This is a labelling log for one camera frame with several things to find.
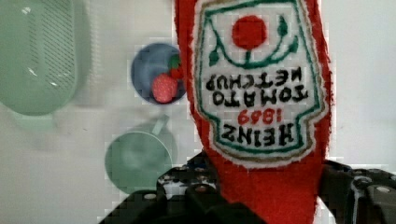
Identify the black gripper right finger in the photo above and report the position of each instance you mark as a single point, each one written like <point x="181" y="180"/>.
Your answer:
<point x="358" y="196"/>

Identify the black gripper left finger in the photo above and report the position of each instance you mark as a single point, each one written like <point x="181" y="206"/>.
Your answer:
<point x="187" y="194"/>

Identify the red plush ketchup bottle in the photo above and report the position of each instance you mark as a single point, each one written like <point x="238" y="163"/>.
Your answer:
<point x="258" y="81"/>

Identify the red toy strawberry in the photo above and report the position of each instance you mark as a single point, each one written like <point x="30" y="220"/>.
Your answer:
<point x="164" y="88"/>

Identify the blue small bowl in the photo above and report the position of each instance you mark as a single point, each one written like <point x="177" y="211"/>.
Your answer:
<point x="151" y="61"/>

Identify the green plastic colander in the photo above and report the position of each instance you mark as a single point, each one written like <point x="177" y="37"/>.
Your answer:
<point x="37" y="55"/>

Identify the green cup with handle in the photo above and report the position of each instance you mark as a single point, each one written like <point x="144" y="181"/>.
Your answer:
<point x="136" y="159"/>

